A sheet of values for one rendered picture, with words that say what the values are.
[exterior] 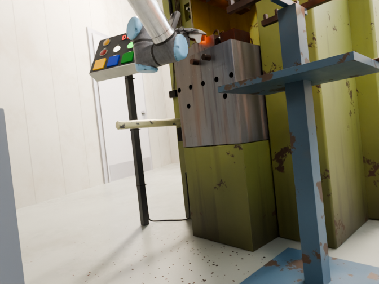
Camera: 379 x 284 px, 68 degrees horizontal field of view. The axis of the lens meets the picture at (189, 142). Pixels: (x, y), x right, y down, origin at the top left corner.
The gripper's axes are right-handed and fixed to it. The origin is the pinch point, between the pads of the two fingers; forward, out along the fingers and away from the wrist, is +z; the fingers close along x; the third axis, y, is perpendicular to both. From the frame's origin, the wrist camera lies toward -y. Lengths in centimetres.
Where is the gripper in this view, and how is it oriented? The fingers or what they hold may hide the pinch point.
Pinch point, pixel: (196, 36)
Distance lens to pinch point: 146.0
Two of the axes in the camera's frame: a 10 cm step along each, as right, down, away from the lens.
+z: 7.3, -0.9, 6.7
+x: 6.7, -0.6, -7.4
